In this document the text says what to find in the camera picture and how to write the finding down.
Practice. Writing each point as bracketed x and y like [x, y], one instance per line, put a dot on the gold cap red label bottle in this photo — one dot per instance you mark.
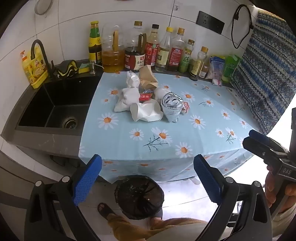
[175, 55]

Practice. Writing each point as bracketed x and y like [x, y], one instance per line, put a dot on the person's brown trousers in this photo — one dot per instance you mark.
[129, 227]

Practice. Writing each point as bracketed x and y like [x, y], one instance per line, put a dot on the red snack packet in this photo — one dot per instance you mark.
[145, 97]

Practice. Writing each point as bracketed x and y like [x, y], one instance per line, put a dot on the black faucet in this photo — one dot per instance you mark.
[47, 60]

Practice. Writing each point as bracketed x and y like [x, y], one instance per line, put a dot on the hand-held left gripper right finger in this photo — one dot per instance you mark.
[208, 180]

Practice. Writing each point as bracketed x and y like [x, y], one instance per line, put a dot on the kitchen cabinet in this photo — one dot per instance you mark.
[27, 166]

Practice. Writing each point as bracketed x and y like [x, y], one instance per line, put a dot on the person's left foot in sandal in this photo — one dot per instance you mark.
[105, 210]

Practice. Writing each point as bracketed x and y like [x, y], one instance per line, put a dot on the metal soap dispenser pump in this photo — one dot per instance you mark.
[92, 68]

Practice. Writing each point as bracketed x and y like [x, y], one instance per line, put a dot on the patterned blue cloth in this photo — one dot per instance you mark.
[266, 69]

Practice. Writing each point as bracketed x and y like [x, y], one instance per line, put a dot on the red white wrapper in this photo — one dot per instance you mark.
[186, 107]

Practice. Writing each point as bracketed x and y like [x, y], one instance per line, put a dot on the small spice jar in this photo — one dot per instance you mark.
[204, 70]

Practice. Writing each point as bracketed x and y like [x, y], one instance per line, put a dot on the person's cream sweater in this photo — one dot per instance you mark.
[175, 235]

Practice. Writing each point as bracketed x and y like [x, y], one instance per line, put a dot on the person's right hand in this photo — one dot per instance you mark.
[269, 192]

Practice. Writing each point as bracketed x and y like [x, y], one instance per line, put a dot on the green label oil bottle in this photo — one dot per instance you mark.
[185, 61]

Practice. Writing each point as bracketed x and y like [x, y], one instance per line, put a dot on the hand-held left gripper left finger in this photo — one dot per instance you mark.
[86, 180]

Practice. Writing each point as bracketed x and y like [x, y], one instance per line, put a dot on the yellow green sponge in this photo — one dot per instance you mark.
[83, 69]

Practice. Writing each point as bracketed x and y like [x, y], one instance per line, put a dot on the black wall outlet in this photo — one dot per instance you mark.
[210, 22]

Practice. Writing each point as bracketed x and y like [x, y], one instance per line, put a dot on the white plastic bag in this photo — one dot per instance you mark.
[133, 78]

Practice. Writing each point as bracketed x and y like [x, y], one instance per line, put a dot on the yellow dish soap bottle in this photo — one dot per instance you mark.
[34, 71]

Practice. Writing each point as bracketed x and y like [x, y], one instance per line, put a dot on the crushed white paper cup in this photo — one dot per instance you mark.
[145, 112]

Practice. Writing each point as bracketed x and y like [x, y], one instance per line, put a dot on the clear yellow cap bottle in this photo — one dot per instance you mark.
[161, 55]

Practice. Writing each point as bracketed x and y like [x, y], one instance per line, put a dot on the blue daisy tablecloth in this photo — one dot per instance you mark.
[203, 139]

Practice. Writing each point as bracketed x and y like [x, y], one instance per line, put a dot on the blue white seasoning bag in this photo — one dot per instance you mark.
[217, 61]

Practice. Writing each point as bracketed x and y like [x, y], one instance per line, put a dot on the black cap red label bottle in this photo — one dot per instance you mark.
[152, 51]

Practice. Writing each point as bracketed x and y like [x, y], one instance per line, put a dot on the wall hook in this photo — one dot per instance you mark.
[177, 8]

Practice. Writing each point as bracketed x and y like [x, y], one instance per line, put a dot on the black yellow cloth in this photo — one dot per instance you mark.
[66, 69]

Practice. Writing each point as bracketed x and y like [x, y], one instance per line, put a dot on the black sink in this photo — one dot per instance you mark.
[46, 104]

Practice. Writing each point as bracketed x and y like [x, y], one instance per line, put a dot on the black trash bin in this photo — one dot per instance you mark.
[138, 199]

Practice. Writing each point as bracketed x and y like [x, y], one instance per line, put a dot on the green label sauce bottle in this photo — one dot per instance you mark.
[95, 46]

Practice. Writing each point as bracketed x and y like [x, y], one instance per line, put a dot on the small dark sauce bottle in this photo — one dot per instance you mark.
[197, 66]

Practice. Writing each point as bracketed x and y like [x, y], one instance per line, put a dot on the soy sauce jug red label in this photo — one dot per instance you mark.
[134, 61]

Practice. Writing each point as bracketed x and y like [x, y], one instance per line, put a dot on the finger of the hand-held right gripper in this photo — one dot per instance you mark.
[261, 149]
[257, 135]

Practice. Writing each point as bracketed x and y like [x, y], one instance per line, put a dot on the silver foil bag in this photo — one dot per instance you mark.
[171, 107]

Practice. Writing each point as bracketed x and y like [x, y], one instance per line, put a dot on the beige paper bag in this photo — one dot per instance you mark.
[148, 76]

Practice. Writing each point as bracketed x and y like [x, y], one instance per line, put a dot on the round wall strainer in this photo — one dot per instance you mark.
[42, 5]

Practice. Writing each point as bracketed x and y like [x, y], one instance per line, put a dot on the white power strip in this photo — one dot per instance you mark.
[230, 90]

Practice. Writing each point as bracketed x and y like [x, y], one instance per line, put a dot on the large cooking oil jug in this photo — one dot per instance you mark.
[113, 60]

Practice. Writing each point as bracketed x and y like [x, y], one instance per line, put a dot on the person's right forearm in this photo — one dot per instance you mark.
[286, 217]

